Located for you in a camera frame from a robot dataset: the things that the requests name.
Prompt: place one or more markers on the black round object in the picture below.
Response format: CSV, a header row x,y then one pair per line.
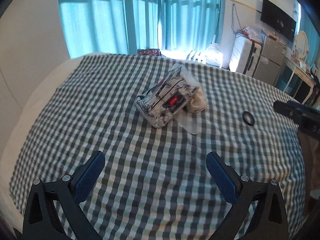
x,y
248,118

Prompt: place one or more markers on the white suitcase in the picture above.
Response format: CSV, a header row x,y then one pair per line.
x,y
245,56

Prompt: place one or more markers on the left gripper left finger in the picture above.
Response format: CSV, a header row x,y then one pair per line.
x,y
40,218

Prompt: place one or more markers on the cardboard box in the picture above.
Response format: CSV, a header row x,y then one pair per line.
x,y
310,153

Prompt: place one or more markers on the wall television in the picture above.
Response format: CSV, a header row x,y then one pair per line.
x,y
278,19

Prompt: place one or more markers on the white dressing table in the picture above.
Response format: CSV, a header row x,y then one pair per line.
x,y
295,81

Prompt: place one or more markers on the teal curtain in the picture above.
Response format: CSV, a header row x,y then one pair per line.
x,y
126,26

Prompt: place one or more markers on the beige cloth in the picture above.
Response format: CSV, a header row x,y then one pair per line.
x,y
198,102

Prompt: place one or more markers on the grey mini fridge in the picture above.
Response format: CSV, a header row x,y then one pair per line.
x,y
270,60

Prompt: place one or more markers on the checkered bed sheet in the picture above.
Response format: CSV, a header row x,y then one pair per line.
x,y
155,184

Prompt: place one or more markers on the patterned bag on floor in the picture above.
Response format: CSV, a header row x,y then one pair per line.
x,y
149,52

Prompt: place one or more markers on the clear plastic strip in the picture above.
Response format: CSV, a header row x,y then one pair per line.
x,y
188,121

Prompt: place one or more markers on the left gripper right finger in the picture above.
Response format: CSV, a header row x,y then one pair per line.
x,y
269,220

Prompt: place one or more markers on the oval mirror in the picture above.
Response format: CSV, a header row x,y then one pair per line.
x,y
301,45

